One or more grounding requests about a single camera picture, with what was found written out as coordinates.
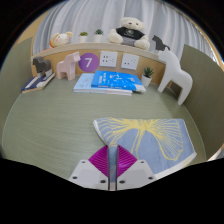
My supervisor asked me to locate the small potted plant white pot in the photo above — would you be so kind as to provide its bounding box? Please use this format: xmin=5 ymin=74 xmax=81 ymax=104
xmin=141 ymin=66 xmax=155 ymax=88
xmin=78 ymin=31 xmax=89 ymax=44
xmin=93 ymin=28 xmax=104 ymax=43

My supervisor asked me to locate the wooden desk shelf ledge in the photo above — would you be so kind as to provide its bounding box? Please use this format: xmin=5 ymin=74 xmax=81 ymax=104
xmin=31 ymin=42 xmax=168 ymax=85

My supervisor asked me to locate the purple round number sign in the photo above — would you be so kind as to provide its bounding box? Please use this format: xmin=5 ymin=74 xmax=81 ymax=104
xmin=77 ymin=52 xmax=100 ymax=73

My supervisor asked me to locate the light blue book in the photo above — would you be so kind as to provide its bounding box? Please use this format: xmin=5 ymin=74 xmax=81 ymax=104
xmin=72 ymin=72 xmax=134 ymax=97

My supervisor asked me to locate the dark grey horse figure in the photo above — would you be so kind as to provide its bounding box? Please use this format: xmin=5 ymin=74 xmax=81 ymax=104
xmin=32 ymin=56 xmax=53 ymax=79

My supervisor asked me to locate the black horse figure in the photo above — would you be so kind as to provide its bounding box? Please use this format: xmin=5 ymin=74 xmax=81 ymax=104
xmin=151 ymin=34 xmax=171 ymax=53

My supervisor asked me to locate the large white horse figure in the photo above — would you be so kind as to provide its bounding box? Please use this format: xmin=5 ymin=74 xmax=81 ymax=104
xmin=157 ymin=49 xmax=194 ymax=106

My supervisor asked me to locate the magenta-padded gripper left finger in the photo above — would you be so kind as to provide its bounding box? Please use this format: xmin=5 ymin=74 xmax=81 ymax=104
xmin=68 ymin=145 xmax=111 ymax=191

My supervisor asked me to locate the grey curtain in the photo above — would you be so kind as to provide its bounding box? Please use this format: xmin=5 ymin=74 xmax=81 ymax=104
xmin=33 ymin=0 xmax=214 ymax=61

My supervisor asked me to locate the large green partition panel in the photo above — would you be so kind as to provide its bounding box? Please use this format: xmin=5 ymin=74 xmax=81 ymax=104
xmin=179 ymin=43 xmax=224 ymax=158
xmin=0 ymin=36 xmax=34 ymax=134

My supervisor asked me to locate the orange and white plush toy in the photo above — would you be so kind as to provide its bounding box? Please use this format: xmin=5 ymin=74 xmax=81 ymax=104
xmin=49 ymin=31 xmax=73 ymax=49

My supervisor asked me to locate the dark blue book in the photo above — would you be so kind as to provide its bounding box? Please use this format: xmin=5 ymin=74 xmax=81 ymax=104
xmin=20 ymin=71 xmax=56 ymax=94

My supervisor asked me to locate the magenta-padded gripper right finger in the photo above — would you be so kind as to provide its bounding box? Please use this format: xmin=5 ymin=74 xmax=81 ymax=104
xmin=116 ymin=144 xmax=157 ymax=191

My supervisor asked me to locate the cream teddy bear black shirt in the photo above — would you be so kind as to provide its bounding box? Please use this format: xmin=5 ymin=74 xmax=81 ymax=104
xmin=106 ymin=16 xmax=151 ymax=51

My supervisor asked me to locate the blue towel with yellow print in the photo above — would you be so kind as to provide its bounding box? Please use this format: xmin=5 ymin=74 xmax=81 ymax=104
xmin=92 ymin=117 xmax=198 ymax=192

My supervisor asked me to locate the white wall socket plate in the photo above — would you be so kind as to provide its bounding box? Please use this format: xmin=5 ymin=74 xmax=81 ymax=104
xmin=120 ymin=52 xmax=140 ymax=71
xmin=99 ymin=50 xmax=119 ymax=68

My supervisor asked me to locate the pink horse figure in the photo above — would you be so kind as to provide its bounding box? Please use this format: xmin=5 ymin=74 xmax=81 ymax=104
xmin=55 ymin=51 xmax=81 ymax=82

